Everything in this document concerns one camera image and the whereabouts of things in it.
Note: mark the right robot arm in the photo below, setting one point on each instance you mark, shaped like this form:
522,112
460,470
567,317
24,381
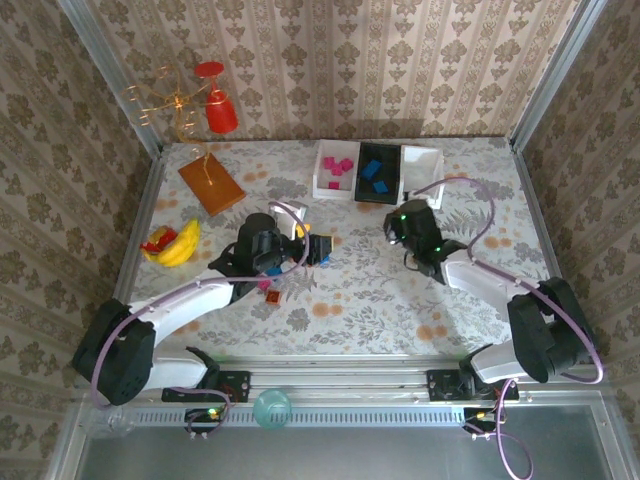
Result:
480,275

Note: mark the aluminium frame post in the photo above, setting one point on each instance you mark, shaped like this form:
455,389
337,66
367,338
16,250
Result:
555,75
112,75

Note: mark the red plastic goblet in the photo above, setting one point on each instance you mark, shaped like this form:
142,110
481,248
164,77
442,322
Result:
221,116

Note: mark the red toy fries box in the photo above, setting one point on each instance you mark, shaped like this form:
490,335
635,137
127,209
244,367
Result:
160,240

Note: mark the black square container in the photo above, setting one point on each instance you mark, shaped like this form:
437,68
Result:
392,165

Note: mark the yellow toy banana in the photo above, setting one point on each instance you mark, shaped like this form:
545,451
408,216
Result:
182,247

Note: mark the clear plastic cup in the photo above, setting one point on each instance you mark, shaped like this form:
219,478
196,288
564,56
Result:
120,425

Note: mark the teal glass cup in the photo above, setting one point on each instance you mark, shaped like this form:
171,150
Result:
272,409

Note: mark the aluminium table side rail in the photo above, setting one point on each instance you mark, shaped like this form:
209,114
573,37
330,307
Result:
547,250
143,215

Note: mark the floral table cloth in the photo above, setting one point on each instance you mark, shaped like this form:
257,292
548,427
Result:
375,300

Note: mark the white square container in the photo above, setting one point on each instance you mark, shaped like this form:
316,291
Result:
325,194
422,170

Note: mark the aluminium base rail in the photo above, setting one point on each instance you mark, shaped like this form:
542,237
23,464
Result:
325,375

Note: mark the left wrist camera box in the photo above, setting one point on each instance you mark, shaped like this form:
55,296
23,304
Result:
290,212

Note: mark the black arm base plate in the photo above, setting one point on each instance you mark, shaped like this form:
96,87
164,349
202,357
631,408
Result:
440,385
237,385

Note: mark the small black circuit board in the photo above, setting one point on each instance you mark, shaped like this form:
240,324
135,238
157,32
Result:
205,416
480,416

